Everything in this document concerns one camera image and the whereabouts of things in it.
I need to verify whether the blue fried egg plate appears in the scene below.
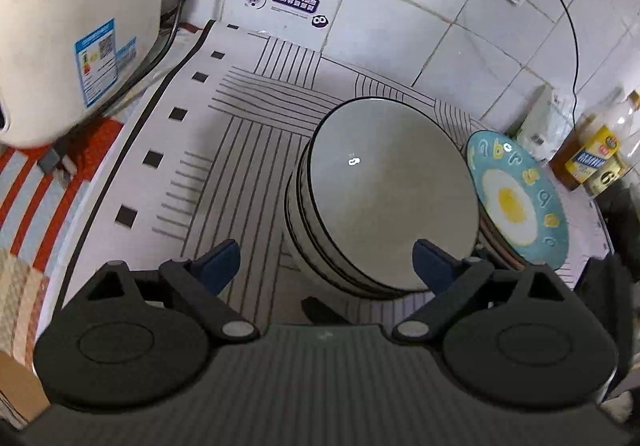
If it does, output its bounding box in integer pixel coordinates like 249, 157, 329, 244
466, 130, 569, 272

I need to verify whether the red striped cloth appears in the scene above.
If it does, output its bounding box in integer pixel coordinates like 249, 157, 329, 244
0, 116, 126, 268

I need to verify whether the dark appliance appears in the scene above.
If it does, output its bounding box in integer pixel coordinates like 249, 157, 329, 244
574, 176, 640, 402

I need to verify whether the white seasoning bag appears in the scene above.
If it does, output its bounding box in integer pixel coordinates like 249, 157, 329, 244
515, 85, 577, 163

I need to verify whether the black appliance cord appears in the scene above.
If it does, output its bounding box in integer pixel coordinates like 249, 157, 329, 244
60, 0, 203, 147

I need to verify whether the yellow label clear bottle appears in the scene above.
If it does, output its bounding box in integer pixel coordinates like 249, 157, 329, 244
550, 89, 627, 190

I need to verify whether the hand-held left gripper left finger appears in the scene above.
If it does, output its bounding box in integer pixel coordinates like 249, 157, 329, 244
82, 239, 261, 343

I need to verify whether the brown cardboard box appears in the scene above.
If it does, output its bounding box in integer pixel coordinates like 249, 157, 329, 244
0, 351, 52, 430

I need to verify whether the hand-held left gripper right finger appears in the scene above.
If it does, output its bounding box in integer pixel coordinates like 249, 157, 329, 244
392, 239, 576, 342

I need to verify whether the purple and white wall sticker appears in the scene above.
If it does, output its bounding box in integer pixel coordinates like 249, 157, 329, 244
244, 0, 332, 30

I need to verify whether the woven beige mat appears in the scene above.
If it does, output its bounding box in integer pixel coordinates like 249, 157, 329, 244
0, 246, 57, 368

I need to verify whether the thin black adapter cable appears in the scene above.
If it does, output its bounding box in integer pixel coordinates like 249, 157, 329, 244
535, 0, 581, 127

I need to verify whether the clear bottle with pale label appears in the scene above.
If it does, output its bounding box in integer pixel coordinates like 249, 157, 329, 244
584, 90, 640, 198

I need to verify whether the black line pattern white mat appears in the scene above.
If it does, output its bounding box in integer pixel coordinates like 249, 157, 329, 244
65, 19, 612, 327

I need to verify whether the grey appliance plug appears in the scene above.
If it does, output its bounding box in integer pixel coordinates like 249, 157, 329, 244
39, 145, 79, 183

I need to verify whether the white rice cooker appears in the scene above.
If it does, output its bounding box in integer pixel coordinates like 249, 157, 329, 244
0, 0, 190, 148

